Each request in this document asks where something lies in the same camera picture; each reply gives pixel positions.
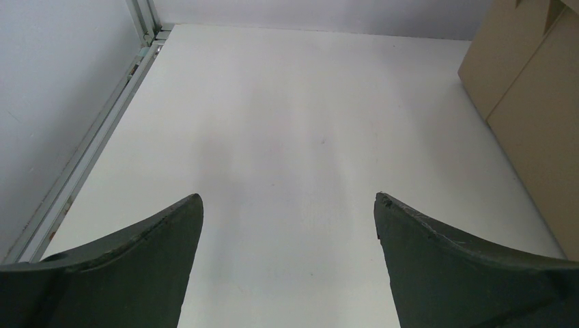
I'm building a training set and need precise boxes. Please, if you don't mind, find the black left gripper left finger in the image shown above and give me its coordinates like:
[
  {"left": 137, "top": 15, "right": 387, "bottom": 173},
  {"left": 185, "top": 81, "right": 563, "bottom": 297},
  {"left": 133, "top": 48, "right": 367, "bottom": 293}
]
[{"left": 1, "top": 194, "right": 203, "bottom": 327}]

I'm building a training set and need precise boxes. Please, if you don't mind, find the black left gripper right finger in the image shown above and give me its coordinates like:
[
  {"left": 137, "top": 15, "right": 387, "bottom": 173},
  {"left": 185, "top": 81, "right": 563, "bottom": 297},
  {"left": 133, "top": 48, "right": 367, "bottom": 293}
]
[{"left": 373, "top": 193, "right": 578, "bottom": 327}]

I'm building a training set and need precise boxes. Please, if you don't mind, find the beige plastic bin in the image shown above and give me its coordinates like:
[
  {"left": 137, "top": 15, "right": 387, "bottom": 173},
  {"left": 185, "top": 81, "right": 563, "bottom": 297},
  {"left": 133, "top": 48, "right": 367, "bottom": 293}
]
[{"left": 458, "top": 0, "right": 578, "bottom": 260}]

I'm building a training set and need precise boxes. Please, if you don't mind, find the aluminium frame rail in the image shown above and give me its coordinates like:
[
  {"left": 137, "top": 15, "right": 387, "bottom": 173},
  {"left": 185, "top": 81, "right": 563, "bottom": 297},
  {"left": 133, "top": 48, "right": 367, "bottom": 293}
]
[{"left": 1, "top": 1, "right": 164, "bottom": 264}]

